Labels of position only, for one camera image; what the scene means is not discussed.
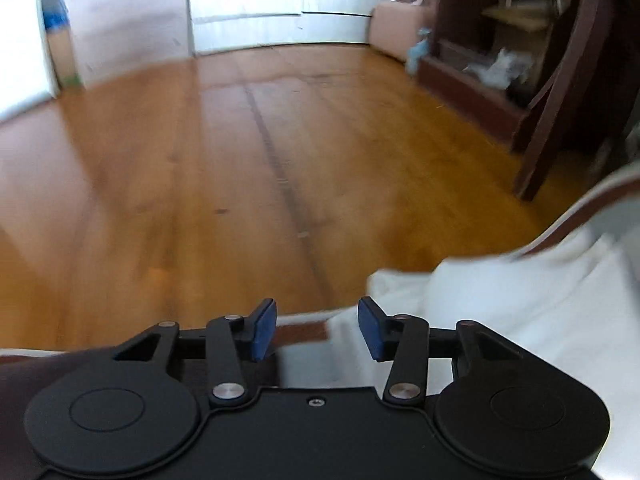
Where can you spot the pink bag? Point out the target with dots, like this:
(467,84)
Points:
(397,20)

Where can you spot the dark wooden shelf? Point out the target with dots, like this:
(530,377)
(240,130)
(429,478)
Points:
(465,80)

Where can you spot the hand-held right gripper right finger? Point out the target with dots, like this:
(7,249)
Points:
(370,329)

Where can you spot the blue bottle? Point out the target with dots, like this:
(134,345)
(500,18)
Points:
(417,52)

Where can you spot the dark brown knit sweater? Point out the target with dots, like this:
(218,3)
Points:
(20,390)

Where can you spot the cream white garment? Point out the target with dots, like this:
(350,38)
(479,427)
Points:
(540,305)

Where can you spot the white drawer cabinet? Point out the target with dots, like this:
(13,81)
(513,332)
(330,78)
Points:
(300,0)

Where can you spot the checked mat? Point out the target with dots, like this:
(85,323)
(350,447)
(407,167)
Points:
(617,217)

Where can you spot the white crumpled paper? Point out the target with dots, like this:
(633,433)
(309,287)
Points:
(500,67)

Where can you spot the small cardboard box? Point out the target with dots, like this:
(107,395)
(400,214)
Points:
(62,55)

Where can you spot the dark wooden chair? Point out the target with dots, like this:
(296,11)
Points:
(545,125)

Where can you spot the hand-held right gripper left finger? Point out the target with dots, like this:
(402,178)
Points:
(262,330)

